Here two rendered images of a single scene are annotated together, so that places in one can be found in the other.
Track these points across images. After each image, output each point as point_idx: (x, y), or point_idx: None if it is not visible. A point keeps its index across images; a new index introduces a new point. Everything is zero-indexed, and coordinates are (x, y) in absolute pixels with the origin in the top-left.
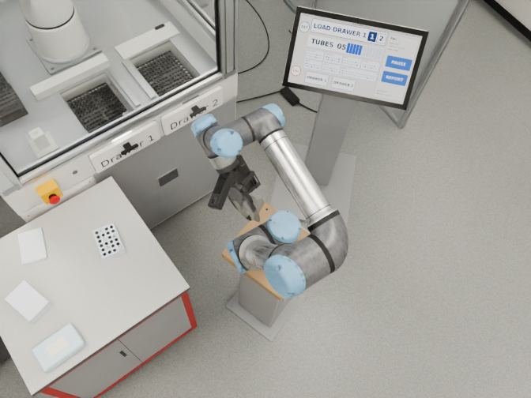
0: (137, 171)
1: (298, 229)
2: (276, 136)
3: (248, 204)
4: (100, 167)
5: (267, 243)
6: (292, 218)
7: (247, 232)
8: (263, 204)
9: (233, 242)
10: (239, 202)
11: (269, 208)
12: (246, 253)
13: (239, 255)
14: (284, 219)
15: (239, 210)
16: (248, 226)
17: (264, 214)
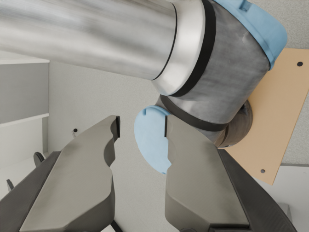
0: None
1: (136, 141)
2: None
3: (25, 205)
4: None
5: (45, 44)
6: (151, 161)
7: (231, 96)
8: (273, 179)
9: (256, 44)
10: (171, 204)
11: (258, 173)
12: (159, 7)
13: (202, 1)
14: (160, 155)
15: (202, 145)
16: (285, 131)
17: (263, 161)
